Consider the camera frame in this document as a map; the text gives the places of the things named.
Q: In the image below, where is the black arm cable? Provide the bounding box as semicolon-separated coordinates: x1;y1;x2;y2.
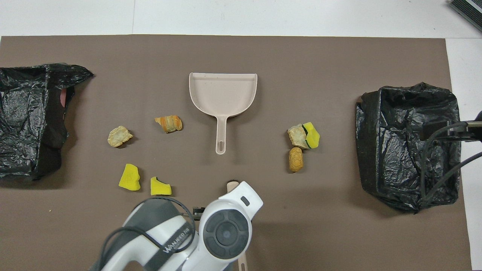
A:
417;120;482;211
99;196;197;271

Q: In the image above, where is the beige hand brush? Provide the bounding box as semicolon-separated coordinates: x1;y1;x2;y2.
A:
227;180;248;271

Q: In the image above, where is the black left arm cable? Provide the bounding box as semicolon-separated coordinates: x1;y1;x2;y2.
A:
99;196;197;271

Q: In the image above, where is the beige plastic dustpan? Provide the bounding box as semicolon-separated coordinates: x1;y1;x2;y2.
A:
189;73;258;155

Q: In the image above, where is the black trash bag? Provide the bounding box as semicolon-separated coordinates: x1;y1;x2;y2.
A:
0;63;94;180
355;82;462;214

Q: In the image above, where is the orange striped croissant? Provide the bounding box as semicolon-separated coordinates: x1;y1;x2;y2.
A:
154;115;183;133

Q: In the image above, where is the brown table mat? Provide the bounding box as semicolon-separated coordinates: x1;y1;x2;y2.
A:
0;35;472;271

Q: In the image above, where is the dark ribbed object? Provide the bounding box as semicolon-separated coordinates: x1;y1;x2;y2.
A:
449;0;482;33

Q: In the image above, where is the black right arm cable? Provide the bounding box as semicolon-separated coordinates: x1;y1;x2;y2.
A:
417;120;482;211

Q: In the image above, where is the pale bread chunk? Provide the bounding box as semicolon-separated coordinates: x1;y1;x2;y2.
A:
107;126;133;148
288;124;310;149

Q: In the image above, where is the yellow green sponge piece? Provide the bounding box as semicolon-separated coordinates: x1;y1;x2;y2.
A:
302;122;320;149

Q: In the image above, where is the brown bread roll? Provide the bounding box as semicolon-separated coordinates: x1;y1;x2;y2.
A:
288;147;304;173

